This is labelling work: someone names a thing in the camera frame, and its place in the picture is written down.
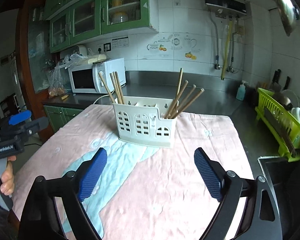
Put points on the soap dispenser bottle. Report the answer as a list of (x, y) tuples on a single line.
[(241, 91)]

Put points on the gas water heater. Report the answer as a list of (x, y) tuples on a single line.
[(225, 8)]

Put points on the person's left hand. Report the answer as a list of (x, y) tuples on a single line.
[(7, 177)]

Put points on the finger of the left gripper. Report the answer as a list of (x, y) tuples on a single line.
[(37, 125), (20, 117)]

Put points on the green wall cabinet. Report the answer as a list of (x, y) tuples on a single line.
[(76, 21)]

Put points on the green lower cabinet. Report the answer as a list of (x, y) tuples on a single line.
[(60, 116)]

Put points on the plastic bag with food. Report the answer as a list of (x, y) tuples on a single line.
[(59, 79)]

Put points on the white microwave oven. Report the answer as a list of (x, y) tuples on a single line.
[(85, 78)]

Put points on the pink and teal towel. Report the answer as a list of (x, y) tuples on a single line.
[(143, 192)]

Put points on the green dish rack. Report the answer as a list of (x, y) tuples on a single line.
[(286, 121)]

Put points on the cream plastic utensil holder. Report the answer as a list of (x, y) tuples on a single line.
[(142, 121)]

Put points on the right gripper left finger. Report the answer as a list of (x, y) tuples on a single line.
[(40, 218)]

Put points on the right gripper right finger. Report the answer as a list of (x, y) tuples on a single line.
[(260, 218)]

